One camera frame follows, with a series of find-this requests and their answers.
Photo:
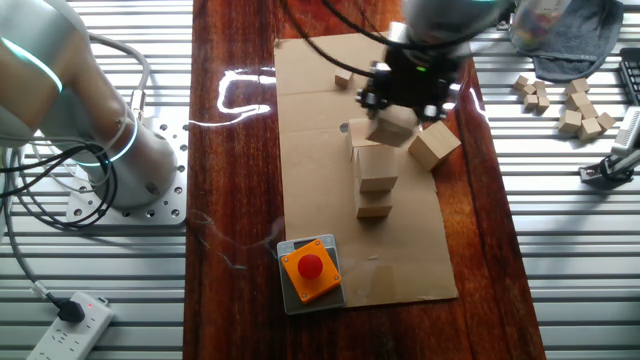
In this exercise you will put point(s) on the small wooden cube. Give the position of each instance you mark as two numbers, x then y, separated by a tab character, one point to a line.
588	111
343	79
578	86
576	100
606	121
589	129
570	121

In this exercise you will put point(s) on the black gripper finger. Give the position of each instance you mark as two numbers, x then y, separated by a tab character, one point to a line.
371	97
434	107

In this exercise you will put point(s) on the orange emergency stop button box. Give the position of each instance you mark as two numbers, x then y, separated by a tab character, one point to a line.
310	270

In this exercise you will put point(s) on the reddish brown wooden board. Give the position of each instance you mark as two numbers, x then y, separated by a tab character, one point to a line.
235	225

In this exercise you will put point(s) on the dark grey towel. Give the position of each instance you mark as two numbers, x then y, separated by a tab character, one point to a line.
585	45

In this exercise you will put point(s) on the white power strip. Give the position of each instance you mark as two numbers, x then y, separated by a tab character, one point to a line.
75	335

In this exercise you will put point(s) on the brown cardboard sheet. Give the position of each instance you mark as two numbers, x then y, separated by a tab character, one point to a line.
320	225

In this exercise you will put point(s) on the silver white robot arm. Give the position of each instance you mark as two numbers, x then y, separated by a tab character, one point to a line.
140	165

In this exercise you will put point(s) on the large wooden cube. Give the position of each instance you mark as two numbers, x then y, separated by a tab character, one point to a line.
377	167
357	132
392	127
434	144
374	206

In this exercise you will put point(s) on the orange emergency stop button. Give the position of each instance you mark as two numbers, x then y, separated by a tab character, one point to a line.
320	306

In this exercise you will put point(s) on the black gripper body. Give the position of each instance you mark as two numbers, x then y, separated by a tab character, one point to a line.
410	82

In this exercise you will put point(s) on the silver camera on stand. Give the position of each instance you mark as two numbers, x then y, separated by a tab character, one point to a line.
629	132

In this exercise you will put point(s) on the black keyboard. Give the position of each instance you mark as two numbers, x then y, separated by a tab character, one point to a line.
631	75

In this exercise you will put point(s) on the silver robot mounting plate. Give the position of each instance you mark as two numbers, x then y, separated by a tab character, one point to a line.
172	200

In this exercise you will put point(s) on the metal camera stand bracket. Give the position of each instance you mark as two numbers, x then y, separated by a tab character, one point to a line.
597	174

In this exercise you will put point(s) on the tiny wooden cube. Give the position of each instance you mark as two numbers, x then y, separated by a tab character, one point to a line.
528	90
543	103
521	81
530	102
539	86

